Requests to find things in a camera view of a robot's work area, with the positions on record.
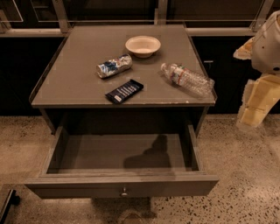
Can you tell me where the grey cabinet table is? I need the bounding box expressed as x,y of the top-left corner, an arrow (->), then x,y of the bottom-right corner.
30,24 -> 216,132

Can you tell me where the black object at floor edge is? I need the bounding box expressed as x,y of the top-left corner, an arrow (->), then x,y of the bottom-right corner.
0,189 -> 21,224

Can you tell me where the white paper bowl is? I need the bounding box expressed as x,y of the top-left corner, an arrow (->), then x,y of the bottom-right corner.
125,36 -> 161,58

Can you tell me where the metal drawer knob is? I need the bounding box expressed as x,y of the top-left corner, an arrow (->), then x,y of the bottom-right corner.
120,187 -> 128,197

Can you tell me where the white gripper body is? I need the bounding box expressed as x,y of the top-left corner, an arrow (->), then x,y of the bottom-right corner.
251,10 -> 280,74

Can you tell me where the silver blue redbull can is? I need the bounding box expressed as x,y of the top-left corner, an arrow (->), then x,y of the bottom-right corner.
96,54 -> 132,79

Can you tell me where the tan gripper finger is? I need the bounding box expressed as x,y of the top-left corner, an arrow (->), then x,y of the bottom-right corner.
236,73 -> 280,129
234,38 -> 254,60

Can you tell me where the open grey top drawer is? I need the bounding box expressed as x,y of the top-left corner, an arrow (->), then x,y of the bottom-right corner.
25,125 -> 219,199

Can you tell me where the clear plastic water bottle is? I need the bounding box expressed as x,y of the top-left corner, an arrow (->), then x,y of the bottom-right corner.
161,63 -> 214,97

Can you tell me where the dark blue snack packet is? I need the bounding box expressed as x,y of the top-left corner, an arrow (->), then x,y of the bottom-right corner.
105,80 -> 144,104

